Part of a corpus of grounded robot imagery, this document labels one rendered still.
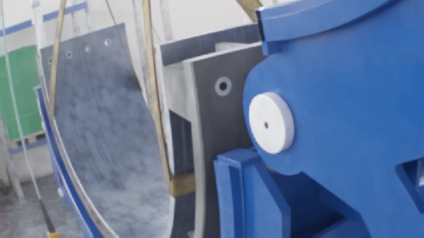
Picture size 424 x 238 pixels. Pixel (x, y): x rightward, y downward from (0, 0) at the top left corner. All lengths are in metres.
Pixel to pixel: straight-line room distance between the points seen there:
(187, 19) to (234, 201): 8.68
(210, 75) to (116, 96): 2.16
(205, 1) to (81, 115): 7.00
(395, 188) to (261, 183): 0.50
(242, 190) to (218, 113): 0.21
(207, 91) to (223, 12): 9.00
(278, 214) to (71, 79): 2.38
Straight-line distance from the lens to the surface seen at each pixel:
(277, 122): 1.24
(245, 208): 1.54
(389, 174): 1.05
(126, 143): 3.48
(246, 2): 2.10
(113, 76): 3.65
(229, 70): 1.51
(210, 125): 1.52
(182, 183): 1.78
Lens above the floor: 2.55
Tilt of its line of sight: 12 degrees down
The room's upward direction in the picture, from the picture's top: 10 degrees counter-clockwise
